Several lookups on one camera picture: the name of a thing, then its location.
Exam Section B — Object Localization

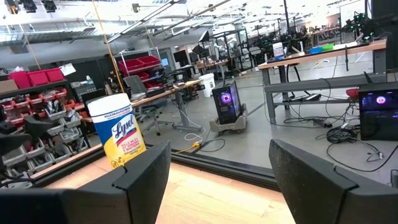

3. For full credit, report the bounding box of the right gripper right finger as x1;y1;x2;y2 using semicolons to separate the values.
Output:
269;139;398;224

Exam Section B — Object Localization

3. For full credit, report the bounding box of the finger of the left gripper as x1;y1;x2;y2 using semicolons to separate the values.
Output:
0;133;32;156
24;115;53;140

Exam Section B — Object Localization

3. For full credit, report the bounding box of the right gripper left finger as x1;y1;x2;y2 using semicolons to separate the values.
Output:
0;141;172;224

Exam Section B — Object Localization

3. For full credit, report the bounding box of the black shelf with small bins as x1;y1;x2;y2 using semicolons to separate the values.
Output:
0;79;105;189

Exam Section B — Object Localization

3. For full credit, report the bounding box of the brown cardboard box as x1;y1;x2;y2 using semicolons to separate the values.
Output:
0;80;19;93

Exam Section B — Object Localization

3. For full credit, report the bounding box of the large red storage bin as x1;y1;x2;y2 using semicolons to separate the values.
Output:
27;70;49;86
7;70;32;90
45;67;65;83

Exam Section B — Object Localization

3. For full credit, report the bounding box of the white paper sign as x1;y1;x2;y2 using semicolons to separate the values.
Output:
58;63;77;77

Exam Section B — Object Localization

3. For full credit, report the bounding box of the white-lidded wipes canister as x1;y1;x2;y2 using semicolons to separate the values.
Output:
86;92;147;169

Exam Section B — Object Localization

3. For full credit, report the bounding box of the black floor power adapter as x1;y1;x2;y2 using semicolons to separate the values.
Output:
312;118;333;129

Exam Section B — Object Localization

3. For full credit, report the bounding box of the wide black computer case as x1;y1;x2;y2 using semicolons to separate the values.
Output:
358;82;398;141

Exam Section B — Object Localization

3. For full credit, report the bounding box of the black power strip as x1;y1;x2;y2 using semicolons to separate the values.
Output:
281;93;323;103

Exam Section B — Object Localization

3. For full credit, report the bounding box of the grey office chair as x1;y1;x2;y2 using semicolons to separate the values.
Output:
123;75;175;137

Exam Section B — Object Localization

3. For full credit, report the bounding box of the wooden desk with grey legs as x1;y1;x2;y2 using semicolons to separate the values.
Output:
80;79;205;133

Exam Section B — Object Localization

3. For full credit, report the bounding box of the grey floor object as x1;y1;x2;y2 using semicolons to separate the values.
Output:
209;103;249;135

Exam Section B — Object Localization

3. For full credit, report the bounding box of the small black computer tower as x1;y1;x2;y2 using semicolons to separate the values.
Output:
211;80;243;125

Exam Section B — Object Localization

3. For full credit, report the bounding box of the white bucket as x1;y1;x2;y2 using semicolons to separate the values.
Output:
198;73;216;98

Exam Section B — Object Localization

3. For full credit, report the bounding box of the slanted ceiling light strip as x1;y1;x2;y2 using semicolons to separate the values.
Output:
105;0;187;44

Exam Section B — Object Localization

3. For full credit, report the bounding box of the black desk monitor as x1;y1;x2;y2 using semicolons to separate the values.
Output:
173;49;190;68

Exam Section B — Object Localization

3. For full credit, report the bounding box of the distant wipes canister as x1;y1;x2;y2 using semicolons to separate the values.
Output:
272;42;285;61

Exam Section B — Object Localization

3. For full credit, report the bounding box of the white board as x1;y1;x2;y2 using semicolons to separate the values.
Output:
338;0;366;27

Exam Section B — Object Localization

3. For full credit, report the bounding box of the tall black panel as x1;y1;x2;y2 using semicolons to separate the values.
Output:
371;0;398;72

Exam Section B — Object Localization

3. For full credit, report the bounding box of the black tangled floor cable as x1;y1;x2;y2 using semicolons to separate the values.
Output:
315;124;398;174

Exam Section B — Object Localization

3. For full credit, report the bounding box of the short yellow hanging cord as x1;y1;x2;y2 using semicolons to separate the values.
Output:
18;12;41;71

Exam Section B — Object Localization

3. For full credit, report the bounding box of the white floor cable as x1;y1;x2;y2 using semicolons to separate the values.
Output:
182;108;206;142

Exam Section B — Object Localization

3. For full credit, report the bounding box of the yellow floor cable with plug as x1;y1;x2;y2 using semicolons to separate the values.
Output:
176;141;201;154

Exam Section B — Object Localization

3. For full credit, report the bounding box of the long yellow hanging cord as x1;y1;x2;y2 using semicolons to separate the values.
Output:
91;0;125;93

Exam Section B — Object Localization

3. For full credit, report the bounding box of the white wire rack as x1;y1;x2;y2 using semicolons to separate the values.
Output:
118;46;165;91

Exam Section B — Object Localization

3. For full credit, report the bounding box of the black looped floor cable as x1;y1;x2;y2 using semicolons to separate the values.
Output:
198;138;226;153

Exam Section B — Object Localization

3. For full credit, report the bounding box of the wooden workbench with grey frame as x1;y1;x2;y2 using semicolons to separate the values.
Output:
257;39;388;125

